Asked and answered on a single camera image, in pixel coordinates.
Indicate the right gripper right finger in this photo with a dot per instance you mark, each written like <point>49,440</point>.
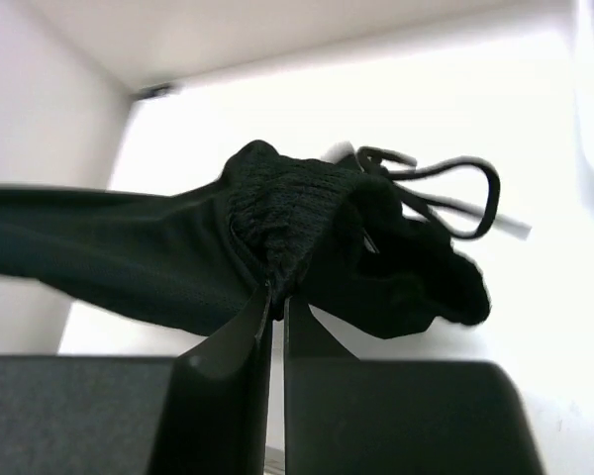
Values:
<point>344,415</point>

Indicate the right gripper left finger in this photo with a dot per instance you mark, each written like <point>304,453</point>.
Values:
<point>215,414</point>

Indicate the black shorts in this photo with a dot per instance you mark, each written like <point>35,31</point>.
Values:
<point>367,237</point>

